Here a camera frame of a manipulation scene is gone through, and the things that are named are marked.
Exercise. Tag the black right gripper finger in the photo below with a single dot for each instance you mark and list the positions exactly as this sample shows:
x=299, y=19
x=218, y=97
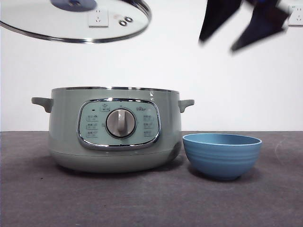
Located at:
x=217, y=16
x=262, y=23

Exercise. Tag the pale green electric steamer pot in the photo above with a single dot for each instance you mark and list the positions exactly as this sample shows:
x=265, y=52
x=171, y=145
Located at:
x=66, y=132

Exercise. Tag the glass lid with green knob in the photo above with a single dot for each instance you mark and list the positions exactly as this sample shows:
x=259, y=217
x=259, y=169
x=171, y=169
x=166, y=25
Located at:
x=59, y=26

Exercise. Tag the white wall socket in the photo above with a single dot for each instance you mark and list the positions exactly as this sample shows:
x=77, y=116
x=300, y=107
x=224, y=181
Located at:
x=297, y=17
x=98, y=22

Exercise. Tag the blue ribbed bowl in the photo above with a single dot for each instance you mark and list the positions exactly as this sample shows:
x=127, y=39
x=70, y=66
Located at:
x=222, y=160

